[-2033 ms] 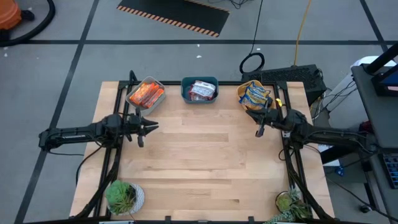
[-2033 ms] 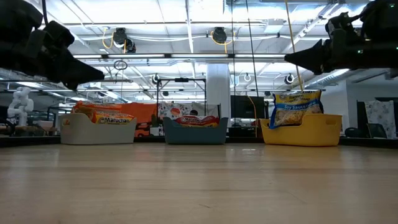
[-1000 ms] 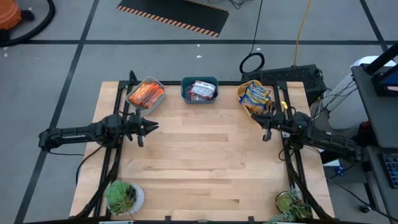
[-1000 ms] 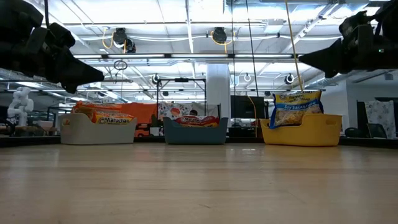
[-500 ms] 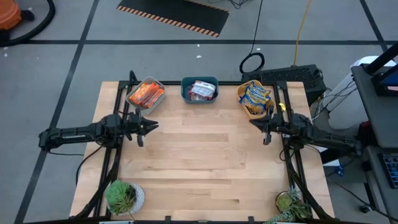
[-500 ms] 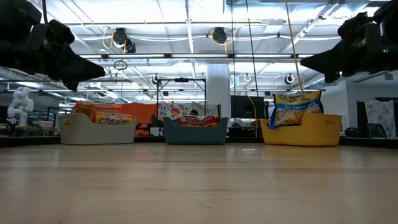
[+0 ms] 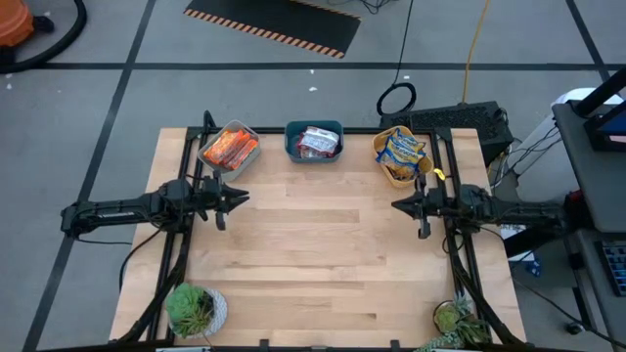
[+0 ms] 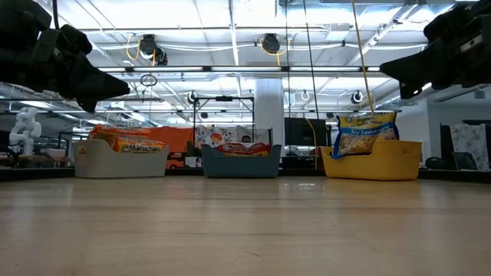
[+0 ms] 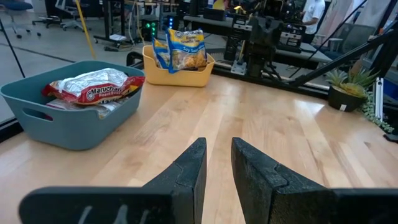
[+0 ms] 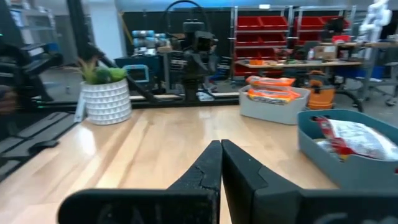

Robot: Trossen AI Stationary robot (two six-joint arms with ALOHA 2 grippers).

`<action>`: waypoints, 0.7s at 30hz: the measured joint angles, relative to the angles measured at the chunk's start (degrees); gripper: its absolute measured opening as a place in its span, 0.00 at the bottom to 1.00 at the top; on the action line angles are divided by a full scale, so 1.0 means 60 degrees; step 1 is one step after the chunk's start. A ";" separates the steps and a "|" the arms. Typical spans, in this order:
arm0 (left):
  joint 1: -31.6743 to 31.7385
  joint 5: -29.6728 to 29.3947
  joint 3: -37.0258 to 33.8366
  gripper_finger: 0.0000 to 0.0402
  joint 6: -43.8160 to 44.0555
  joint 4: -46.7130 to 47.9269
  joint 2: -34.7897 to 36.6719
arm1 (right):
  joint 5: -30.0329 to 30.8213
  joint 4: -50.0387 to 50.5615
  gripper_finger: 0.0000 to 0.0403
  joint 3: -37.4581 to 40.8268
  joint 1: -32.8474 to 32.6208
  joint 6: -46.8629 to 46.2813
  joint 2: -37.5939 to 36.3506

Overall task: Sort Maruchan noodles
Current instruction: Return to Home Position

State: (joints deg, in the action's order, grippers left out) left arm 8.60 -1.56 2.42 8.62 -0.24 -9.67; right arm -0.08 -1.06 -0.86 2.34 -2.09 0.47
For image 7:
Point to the black slanted beam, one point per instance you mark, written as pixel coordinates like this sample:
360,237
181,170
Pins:
599,93

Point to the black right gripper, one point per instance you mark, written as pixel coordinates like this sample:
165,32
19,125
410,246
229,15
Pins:
435,205

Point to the yellow plastic bin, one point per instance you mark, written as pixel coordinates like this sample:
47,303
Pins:
426,165

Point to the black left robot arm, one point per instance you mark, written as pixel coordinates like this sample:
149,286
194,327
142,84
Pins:
117,212

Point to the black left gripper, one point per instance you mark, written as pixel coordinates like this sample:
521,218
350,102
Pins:
212,198

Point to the black computer case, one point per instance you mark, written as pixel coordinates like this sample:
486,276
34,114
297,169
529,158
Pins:
455,119

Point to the teal plastic bin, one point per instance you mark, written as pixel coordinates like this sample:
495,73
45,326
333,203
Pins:
291,132

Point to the succulent in dark pot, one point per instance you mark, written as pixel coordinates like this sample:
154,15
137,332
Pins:
447,318

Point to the white paper sheet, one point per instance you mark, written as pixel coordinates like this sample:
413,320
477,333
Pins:
513,232

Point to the black hazard-striped floor mat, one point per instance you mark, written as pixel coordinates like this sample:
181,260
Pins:
274,22

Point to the yellow tag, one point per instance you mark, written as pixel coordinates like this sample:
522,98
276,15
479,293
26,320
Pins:
439,174

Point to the small black floor object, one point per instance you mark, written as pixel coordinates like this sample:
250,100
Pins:
572,328

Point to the orange shop vacuum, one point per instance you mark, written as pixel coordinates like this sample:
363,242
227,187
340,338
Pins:
12,22

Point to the grey plastic bin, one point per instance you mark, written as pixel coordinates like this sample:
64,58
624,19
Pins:
221,173

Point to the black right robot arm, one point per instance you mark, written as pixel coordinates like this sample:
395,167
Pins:
518,212

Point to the black aluminium table frame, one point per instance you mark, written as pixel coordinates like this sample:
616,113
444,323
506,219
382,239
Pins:
271,130

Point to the black monitor with blue screen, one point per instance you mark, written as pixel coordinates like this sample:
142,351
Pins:
601,134

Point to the succulent in white pot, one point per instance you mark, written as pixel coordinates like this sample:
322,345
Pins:
188,308

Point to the grey equipment cart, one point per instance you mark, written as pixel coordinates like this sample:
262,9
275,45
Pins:
592,186

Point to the black keyboard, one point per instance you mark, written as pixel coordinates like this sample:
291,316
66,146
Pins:
616,269

